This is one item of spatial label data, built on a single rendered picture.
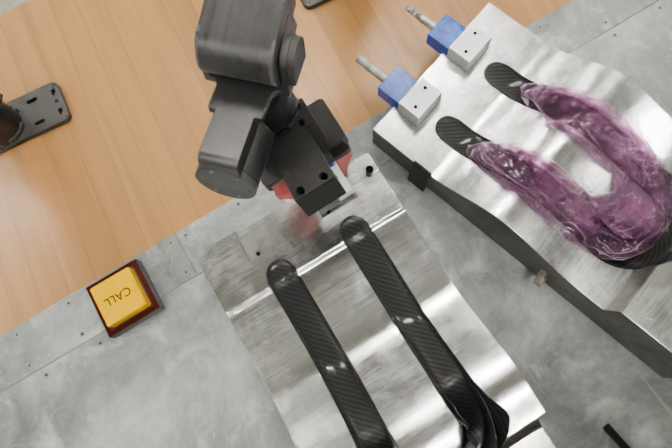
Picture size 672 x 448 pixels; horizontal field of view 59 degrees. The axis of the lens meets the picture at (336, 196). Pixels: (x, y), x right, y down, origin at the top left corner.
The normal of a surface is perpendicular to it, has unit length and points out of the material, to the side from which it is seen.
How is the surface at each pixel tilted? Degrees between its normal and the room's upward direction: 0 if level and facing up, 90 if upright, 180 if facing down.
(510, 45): 0
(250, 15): 10
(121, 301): 0
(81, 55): 0
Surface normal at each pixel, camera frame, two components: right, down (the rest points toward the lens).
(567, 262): 0.12, -0.10
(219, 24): -0.10, -0.08
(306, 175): -0.34, -0.45
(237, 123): -0.01, -0.40
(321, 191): 0.41, 0.71
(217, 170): -0.24, 0.89
